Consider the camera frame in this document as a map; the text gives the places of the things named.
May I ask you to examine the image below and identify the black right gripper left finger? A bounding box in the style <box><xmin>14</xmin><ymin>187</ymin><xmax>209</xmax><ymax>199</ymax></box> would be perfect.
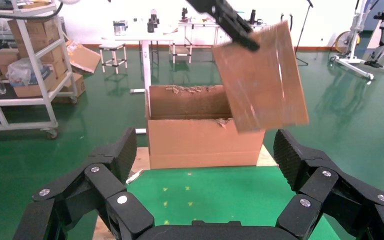
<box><xmin>13</xmin><ymin>127</ymin><xmax>155</xmax><ymax>240</ymax></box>

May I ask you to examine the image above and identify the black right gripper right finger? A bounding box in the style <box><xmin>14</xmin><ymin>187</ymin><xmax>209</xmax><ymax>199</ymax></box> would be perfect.
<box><xmin>273</xmin><ymin>129</ymin><xmax>384</xmax><ymax>240</ymax></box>

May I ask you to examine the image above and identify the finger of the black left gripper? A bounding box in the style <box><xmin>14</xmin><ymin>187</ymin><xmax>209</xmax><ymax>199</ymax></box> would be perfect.
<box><xmin>185</xmin><ymin>0</ymin><xmax>261</xmax><ymax>53</ymax></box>

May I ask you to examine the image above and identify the large open cardboard carton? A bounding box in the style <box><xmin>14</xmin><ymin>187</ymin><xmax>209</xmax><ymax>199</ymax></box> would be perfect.
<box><xmin>144</xmin><ymin>84</ymin><xmax>266</xmax><ymax>170</ymax></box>

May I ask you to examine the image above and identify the low brown cardboard box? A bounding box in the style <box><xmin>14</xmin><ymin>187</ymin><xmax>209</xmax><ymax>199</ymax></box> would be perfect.
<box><xmin>13</xmin><ymin>71</ymin><xmax>61</xmax><ymax>99</ymax></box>

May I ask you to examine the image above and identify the flattened cardboard sheet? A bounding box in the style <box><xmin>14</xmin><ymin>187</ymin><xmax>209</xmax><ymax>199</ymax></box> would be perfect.
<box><xmin>65</xmin><ymin>40</ymin><xmax>102</xmax><ymax>75</ymax></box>

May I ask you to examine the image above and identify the small brown cardboard box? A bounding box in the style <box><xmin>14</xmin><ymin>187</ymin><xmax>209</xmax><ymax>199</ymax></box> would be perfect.
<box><xmin>0</xmin><ymin>48</ymin><xmax>21</xmax><ymax>76</ymax></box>

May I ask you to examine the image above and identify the large brown cardboard box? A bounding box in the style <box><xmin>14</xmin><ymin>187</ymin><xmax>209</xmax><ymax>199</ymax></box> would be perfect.
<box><xmin>7</xmin><ymin>18</ymin><xmax>64</xmax><ymax>51</ymax></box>

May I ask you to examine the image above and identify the white pipe table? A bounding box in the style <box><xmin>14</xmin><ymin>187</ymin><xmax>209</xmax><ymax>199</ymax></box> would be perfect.
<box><xmin>177</xmin><ymin>20</ymin><xmax>233</xmax><ymax>64</ymax></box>

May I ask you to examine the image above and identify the small white stool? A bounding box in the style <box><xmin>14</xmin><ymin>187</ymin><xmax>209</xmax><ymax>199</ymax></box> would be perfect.
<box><xmin>170</xmin><ymin>44</ymin><xmax>194</xmax><ymax>65</ymax></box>
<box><xmin>98</xmin><ymin>43</ymin><xmax>129</xmax><ymax>75</ymax></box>

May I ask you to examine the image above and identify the black desk device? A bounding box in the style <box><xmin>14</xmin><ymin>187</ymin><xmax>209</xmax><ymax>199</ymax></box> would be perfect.
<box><xmin>146</xmin><ymin>9</ymin><xmax>161</xmax><ymax>34</ymax></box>

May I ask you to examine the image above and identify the white desk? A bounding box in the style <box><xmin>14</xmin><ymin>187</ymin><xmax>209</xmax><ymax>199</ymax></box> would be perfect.
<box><xmin>101</xmin><ymin>33</ymin><xmax>177</xmax><ymax>95</ymax></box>

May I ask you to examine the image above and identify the yellow wheel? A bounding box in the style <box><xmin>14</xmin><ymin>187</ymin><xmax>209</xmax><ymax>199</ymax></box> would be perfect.
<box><xmin>334</xmin><ymin>30</ymin><xmax>361</xmax><ymax>54</ymax></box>

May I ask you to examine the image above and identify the metal pot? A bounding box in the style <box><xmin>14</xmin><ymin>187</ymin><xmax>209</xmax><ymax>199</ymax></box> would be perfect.
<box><xmin>112</xmin><ymin>20</ymin><xmax>129</xmax><ymax>37</ymax></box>

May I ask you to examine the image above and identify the green table cloth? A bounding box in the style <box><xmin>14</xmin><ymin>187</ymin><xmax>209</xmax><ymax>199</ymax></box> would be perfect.
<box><xmin>125</xmin><ymin>165</ymin><xmax>342</xmax><ymax>240</ymax></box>

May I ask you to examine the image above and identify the white wheeled shelf cart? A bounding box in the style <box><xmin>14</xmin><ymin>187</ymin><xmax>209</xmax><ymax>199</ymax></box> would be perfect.
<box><xmin>0</xmin><ymin>0</ymin><xmax>79</xmax><ymax>140</ymax></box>

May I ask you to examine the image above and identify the white pole stand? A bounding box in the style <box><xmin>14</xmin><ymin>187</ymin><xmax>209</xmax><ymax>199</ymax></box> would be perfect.
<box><xmin>329</xmin><ymin>0</ymin><xmax>384</xmax><ymax>81</ymax></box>

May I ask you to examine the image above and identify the clear plastic bag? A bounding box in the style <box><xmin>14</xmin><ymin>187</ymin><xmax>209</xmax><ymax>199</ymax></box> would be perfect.
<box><xmin>5</xmin><ymin>57</ymin><xmax>52</xmax><ymax>87</ymax></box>

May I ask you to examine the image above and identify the black hose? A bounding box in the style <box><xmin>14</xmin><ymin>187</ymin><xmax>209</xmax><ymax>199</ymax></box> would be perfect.
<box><xmin>0</xmin><ymin>1</ymin><xmax>64</xmax><ymax>21</ymax></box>

